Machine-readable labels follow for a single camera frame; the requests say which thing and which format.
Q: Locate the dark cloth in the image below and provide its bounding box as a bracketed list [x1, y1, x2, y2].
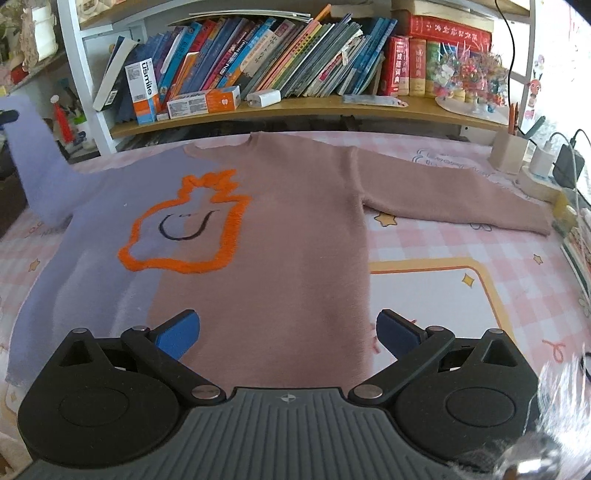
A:
[0, 138, 29, 241]

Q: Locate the pile of flat booklets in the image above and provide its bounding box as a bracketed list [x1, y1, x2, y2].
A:
[560, 222, 591, 297]

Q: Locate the shiny crinkled plastic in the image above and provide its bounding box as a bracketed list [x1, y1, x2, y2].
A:
[493, 360, 591, 480]

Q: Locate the blue pamphlet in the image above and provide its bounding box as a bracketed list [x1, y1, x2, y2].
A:
[342, 95, 410, 110]

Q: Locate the pastel flower figurine display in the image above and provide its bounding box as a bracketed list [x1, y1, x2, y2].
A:
[434, 44, 509, 116]

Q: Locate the orange and white toothpaste box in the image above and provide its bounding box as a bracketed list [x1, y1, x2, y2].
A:
[166, 85, 242, 120]

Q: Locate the purple and brown sweater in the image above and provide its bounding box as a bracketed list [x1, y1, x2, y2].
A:
[0, 95, 553, 389]

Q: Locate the green lid cup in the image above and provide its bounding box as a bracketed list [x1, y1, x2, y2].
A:
[74, 115, 92, 149]

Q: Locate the wooden bookshelf board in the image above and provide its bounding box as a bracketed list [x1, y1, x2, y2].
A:
[111, 96, 509, 139]

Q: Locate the cluttered side shelf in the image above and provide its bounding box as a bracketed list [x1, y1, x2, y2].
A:
[0, 0, 71, 99]

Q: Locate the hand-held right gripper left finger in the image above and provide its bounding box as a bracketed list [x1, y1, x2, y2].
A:
[54, 310, 227, 408]

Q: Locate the cartoon wall sticker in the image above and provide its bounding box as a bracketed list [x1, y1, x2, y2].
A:
[530, 55, 546, 112]

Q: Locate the white plug adapter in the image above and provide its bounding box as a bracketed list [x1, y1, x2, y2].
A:
[529, 141, 560, 179]

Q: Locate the black power adapter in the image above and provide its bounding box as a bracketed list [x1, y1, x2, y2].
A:
[553, 145, 583, 190]

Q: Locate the white shelf frame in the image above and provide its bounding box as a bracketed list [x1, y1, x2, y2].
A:
[57, 0, 140, 158]

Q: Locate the white and orange upright box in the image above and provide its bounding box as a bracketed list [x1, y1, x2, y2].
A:
[124, 58, 162, 125]

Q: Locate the pink cartoon printed desk mat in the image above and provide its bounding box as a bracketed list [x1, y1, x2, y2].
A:
[0, 131, 591, 480]

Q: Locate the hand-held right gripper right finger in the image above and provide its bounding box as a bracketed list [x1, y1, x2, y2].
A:
[348, 310, 528, 407]

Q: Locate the beige pen holder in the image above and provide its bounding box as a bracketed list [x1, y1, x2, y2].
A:
[488, 127, 530, 175]

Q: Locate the row of colourful books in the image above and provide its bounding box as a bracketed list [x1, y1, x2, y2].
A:
[93, 2, 494, 126]

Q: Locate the white charger block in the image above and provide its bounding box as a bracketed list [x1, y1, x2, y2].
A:
[247, 89, 282, 110]

